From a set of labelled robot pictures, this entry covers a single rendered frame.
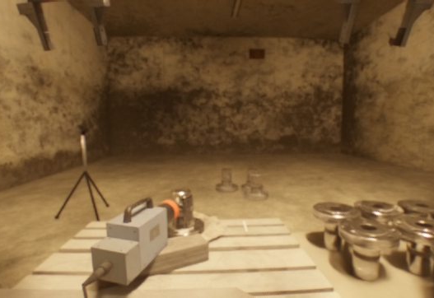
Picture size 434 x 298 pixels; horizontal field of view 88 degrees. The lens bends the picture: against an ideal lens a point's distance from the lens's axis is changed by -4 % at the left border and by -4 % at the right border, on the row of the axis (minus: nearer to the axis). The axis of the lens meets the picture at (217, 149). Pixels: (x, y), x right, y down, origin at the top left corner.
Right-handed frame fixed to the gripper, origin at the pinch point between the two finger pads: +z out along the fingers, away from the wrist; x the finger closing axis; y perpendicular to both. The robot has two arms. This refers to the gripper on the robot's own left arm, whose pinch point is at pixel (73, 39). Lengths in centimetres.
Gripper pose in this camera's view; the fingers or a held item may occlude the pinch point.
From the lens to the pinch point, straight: 68.9
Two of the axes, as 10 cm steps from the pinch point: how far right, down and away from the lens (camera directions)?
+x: -10.0, 0.4, 0.3
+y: 0.1, -5.0, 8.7
